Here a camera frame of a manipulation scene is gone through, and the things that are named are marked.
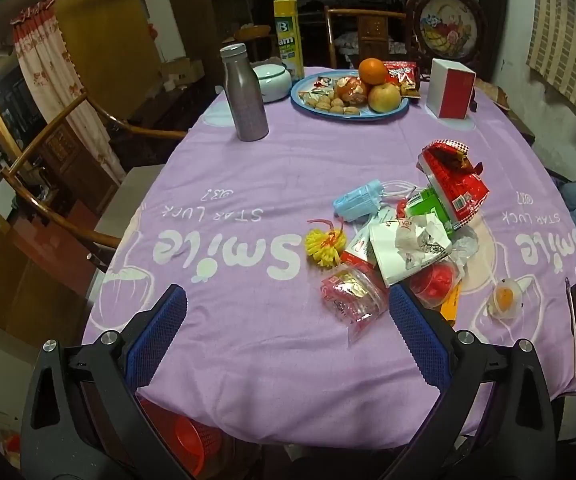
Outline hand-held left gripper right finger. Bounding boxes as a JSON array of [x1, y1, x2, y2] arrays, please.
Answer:
[[389, 280, 554, 480]]

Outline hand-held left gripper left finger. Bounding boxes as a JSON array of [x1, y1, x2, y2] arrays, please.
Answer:
[[20, 284, 189, 480]]

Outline clear plastic cup red wrappers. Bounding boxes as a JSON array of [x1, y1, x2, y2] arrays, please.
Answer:
[[409, 261, 465, 309]]

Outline red plastic mesh basket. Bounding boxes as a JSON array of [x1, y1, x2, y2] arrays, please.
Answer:
[[140, 400, 225, 467]]

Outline orange flat packet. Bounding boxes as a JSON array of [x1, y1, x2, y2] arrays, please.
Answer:
[[438, 282, 464, 322]]

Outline pink clear candy bag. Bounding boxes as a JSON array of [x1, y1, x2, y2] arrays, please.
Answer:
[[320, 266, 390, 345]]

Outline clear jelly cup orange fruit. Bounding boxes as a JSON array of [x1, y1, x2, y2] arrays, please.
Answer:
[[488, 276, 533, 322]]

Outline crumpled white paper wrapper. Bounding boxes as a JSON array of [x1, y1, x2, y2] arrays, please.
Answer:
[[368, 212, 455, 288]]

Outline yellow pom-pom ornament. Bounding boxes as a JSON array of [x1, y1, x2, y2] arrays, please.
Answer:
[[305, 218, 347, 269]]

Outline green and white carton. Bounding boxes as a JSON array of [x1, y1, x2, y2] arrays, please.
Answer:
[[398, 186, 455, 237]]

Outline grey seat cushion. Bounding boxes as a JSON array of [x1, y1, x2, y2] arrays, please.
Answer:
[[95, 164, 167, 242]]

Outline blue face mask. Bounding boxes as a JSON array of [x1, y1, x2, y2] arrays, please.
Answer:
[[332, 178, 384, 223]]

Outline red instant noodle wrapper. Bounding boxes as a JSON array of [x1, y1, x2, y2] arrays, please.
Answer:
[[416, 139, 491, 227]]

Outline purple printed tablecloth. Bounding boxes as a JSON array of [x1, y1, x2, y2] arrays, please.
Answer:
[[82, 65, 576, 448]]

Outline round-back wooden armchair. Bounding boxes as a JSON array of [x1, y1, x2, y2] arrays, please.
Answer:
[[0, 92, 189, 275]]

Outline white and red box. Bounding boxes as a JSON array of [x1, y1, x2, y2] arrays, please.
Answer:
[[426, 58, 477, 120]]

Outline yellow apple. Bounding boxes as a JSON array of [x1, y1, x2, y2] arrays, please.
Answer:
[[368, 83, 402, 113]]

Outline pile of walnuts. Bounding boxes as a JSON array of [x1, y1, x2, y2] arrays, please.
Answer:
[[307, 95, 366, 117]]

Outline blue fruit plate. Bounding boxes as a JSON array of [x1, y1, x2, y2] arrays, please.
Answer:
[[290, 71, 411, 121]]

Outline cardboard box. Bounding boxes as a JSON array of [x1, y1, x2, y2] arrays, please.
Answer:
[[160, 57, 205, 92]]

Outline floral curtain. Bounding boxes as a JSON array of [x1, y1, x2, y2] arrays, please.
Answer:
[[10, 4, 127, 187]]

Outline red snack packet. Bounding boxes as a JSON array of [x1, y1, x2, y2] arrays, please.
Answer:
[[384, 61, 421, 86]]

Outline orange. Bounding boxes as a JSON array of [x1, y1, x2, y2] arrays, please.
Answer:
[[358, 58, 388, 85]]

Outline white ceramic lidded jar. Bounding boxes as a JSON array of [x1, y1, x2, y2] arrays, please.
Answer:
[[251, 63, 291, 104]]

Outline decorative painted plate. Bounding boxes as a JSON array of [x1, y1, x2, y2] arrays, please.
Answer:
[[407, 0, 494, 70]]

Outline carved wooden chair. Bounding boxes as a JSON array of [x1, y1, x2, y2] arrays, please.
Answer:
[[324, 6, 419, 69]]

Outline tall yellow carton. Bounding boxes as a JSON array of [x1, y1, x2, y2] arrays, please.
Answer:
[[273, 0, 305, 82]]

